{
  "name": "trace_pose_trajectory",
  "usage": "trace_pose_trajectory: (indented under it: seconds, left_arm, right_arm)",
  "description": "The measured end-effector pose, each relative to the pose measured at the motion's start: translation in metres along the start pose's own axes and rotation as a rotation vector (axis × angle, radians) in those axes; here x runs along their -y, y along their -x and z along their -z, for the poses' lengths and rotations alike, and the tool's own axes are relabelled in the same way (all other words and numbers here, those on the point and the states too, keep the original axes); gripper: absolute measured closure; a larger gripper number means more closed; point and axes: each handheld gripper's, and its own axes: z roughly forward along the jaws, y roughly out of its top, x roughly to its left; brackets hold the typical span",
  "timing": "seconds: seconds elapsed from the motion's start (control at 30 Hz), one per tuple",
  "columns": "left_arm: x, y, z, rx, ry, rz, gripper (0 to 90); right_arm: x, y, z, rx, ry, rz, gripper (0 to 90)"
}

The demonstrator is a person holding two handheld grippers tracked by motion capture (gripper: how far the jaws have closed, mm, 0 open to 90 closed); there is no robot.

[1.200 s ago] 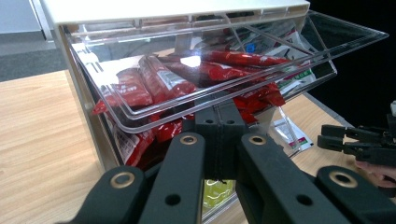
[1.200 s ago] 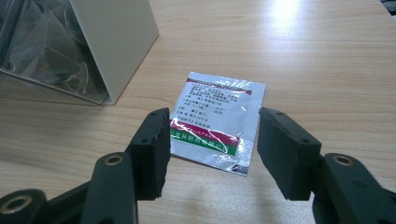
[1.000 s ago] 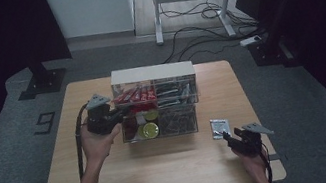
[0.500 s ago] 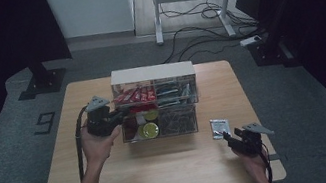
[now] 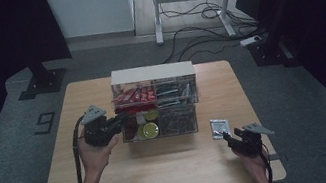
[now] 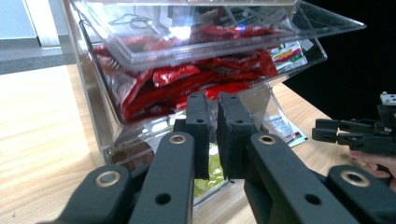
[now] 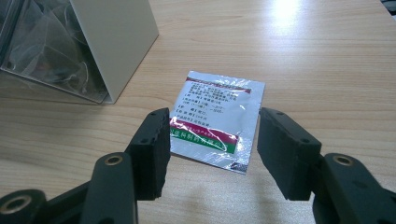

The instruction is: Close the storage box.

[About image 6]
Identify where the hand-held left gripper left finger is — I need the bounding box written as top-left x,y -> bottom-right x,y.
173,91 -> 211,181

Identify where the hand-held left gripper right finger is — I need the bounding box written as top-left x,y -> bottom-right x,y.
217,91 -> 260,181

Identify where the white sachet with red-green print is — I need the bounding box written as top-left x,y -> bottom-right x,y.
270,40 -> 308,75
270,114 -> 308,147

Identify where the pile of red sachets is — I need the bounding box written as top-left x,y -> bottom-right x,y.
92,24 -> 279,123

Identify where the clear acrylic drawer organizer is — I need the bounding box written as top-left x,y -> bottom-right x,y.
62,0 -> 368,209

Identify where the yellow-green lidded cup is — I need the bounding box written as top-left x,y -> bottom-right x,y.
193,143 -> 233,200

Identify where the white cabinet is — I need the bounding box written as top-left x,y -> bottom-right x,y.
0,0 -> 73,48

